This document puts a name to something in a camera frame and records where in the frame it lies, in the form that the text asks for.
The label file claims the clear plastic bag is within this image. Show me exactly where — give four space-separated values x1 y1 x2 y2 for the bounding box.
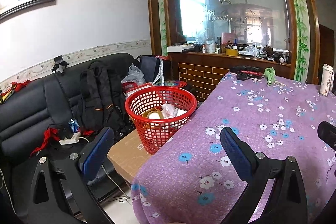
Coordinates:
161 103 178 119

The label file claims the white power strip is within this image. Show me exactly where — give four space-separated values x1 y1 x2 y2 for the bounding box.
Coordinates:
59 132 81 145

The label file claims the cardboard box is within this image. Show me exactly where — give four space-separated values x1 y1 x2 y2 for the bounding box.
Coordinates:
107 130 151 184

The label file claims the white cartoon tumbler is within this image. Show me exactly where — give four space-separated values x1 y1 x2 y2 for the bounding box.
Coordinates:
319 64 334 96

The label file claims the purple floral tablecloth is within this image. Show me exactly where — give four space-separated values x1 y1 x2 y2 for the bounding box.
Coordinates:
131 73 335 223

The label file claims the black backpack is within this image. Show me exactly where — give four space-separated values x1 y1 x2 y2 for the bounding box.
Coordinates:
76 61 128 132

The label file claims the black leather sofa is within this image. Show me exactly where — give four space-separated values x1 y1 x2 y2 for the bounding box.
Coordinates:
0 52 140 162

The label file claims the green cloth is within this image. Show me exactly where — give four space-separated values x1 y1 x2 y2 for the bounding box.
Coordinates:
264 67 276 86

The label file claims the red white lidded box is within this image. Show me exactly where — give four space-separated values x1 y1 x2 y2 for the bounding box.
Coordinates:
122 83 153 97

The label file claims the red plastic basket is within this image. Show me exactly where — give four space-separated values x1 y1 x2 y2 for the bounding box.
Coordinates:
125 85 197 155

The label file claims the black round case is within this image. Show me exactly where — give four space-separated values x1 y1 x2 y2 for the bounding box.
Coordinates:
236 72 248 81

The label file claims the black red pouch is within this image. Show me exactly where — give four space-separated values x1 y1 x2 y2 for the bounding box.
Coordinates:
230 65 263 79

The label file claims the wooden brick counter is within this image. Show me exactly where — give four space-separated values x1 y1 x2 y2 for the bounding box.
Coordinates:
169 52 294 102

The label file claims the clear bag on sofa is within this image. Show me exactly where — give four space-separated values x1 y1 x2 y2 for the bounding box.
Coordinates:
121 64 146 86

